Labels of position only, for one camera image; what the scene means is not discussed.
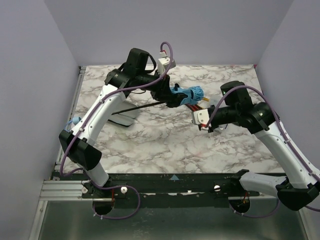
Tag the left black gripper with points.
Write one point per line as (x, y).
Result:
(172, 97)

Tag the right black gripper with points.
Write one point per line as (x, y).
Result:
(211, 122)

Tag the blue umbrella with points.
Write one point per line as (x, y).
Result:
(190, 96)

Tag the black umbrella sleeve case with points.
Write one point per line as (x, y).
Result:
(125, 119)

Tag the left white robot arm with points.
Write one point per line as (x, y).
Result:
(78, 144)

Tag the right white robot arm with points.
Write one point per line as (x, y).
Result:
(301, 185)

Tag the red handled pliers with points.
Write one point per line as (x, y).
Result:
(194, 108)

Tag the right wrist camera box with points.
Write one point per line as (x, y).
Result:
(201, 118)

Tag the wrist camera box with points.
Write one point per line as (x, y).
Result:
(164, 64)
(201, 118)

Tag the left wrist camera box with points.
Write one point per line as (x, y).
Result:
(164, 64)

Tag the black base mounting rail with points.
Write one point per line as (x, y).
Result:
(166, 190)

